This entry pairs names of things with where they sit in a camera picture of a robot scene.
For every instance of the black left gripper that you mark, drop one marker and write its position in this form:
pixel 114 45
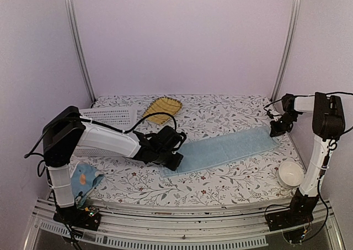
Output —
pixel 174 165

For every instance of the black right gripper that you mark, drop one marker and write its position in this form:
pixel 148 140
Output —
pixel 277 131

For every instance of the light blue towel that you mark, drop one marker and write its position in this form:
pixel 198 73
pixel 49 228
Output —
pixel 219 150

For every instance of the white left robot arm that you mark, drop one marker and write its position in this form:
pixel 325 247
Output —
pixel 69 130

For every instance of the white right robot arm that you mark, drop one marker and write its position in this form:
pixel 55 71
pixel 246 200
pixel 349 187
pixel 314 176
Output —
pixel 328 125

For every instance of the white bowl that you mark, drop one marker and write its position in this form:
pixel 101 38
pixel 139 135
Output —
pixel 290 174

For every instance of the floral patterned table mat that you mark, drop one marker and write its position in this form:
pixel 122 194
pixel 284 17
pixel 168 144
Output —
pixel 249 180

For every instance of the woven bamboo tray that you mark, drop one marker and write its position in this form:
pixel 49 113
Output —
pixel 163 105

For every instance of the white plastic mesh basket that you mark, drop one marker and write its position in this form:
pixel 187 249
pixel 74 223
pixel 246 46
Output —
pixel 122 118

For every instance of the blue cartoon print towel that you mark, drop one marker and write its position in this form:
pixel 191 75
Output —
pixel 84 179

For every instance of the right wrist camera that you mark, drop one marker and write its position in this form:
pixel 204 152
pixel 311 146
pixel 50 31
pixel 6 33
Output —
pixel 273 114

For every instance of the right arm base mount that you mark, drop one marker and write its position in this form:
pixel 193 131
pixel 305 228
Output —
pixel 299 212

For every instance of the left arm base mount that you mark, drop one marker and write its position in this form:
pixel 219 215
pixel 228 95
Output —
pixel 87 217

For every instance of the aluminium front rail frame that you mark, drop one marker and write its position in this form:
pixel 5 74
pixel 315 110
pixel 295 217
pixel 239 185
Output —
pixel 128 226

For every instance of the right aluminium frame post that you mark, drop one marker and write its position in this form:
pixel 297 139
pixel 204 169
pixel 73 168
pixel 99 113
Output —
pixel 294 14

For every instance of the aluminium frame post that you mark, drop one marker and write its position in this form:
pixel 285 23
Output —
pixel 79 49
pixel 294 14

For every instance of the left aluminium frame post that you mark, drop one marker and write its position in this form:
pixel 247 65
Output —
pixel 79 49

